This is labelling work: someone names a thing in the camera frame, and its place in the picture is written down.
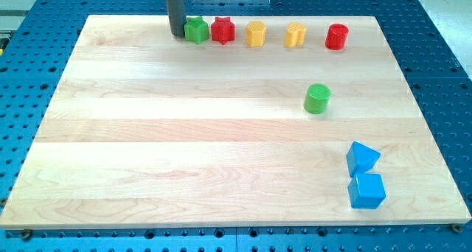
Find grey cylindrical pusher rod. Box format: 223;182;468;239
165;0;187;38

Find green star block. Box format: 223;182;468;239
184;16;209;44

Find red star block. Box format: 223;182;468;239
211;17;235;45

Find yellow hexagon block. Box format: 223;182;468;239
246;21;267;47

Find yellow heart block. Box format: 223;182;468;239
284;22;307;48

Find wooden board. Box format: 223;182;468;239
1;15;471;230

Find blue perforated table plate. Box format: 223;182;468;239
1;0;471;251

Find red cylinder block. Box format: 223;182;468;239
325;24;349;50

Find green cylinder block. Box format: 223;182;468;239
303;83;331;114

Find blue triangle block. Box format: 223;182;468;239
346;141;381;177

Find blue cube block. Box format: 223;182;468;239
347;173;386;209

